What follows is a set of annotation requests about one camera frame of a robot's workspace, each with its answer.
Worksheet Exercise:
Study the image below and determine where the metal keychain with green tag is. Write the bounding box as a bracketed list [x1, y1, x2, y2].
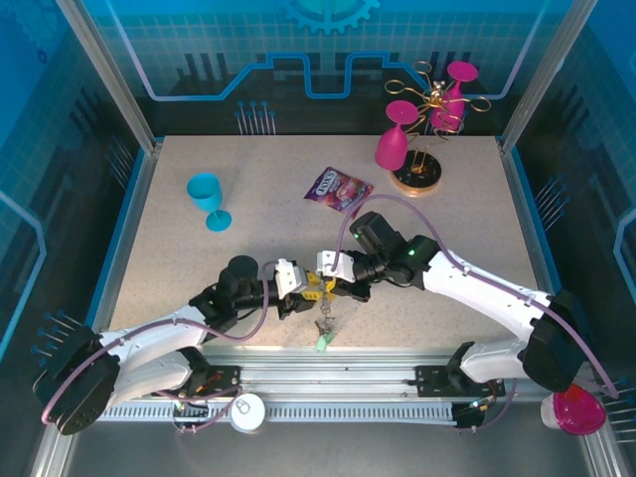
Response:
[313, 297, 336, 356]

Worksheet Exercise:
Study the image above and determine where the purple candy bag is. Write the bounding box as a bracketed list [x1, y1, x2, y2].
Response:
[303, 166, 376, 217]

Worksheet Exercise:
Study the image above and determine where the blue plastic goblet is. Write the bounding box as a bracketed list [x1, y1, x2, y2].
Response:
[186, 172, 234, 235]

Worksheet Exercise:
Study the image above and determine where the pink plastic goblet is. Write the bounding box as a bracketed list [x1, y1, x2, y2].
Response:
[374, 99, 420, 173]
[428, 61, 480, 132]

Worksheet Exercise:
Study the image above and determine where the white round cap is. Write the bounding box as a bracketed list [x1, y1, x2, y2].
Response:
[228, 392, 267, 435]

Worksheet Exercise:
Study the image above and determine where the white cup with pink lid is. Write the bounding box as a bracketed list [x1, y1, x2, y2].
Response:
[540, 385, 608, 438]

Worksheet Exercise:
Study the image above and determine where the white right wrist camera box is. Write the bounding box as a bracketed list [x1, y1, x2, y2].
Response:
[316, 248, 356, 279]

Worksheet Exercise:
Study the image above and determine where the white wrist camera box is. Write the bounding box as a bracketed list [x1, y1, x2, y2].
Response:
[316, 248, 356, 279]
[272, 257, 311, 300]

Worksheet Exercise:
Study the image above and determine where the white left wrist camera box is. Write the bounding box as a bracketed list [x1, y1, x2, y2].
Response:
[272, 257, 311, 300]

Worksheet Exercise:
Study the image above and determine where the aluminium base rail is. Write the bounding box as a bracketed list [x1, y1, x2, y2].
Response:
[96, 344, 568, 399]

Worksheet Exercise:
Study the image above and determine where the gold wire glass rack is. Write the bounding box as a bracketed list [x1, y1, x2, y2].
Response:
[384, 60, 493, 200]

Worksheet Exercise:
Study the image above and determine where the white slotted cable duct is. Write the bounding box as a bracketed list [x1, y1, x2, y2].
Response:
[96, 399, 457, 424]

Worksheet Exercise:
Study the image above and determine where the aluminium frame post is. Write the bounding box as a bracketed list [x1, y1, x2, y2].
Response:
[498, 0, 599, 156]
[53, 0, 164, 156]

